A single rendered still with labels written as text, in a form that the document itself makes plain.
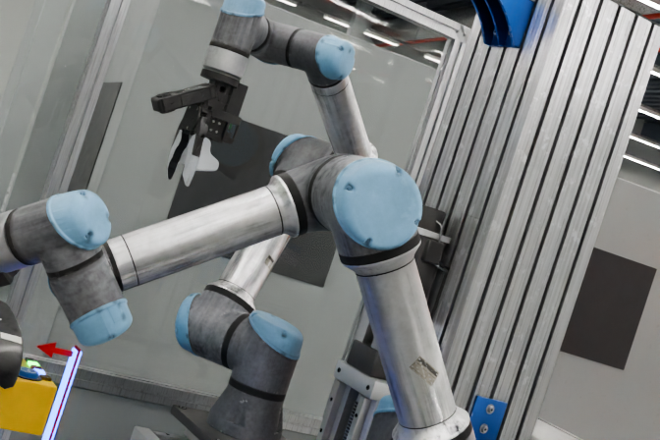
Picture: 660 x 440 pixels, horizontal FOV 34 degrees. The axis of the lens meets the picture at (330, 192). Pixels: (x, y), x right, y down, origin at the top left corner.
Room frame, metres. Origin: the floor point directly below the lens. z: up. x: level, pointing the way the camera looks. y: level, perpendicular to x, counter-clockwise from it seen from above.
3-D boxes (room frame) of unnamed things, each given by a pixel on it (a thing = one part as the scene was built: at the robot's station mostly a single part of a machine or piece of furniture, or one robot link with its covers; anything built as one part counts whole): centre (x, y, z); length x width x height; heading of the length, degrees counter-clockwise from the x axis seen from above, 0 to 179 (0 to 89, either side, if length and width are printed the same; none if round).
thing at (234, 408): (2.14, 0.01, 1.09); 0.15 x 0.15 x 0.10
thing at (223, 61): (1.96, 0.26, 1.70); 0.08 x 0.08 x 0.05
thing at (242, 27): (1.96, 0.25, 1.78); 0.09 x 0.08 x 0.11; 154
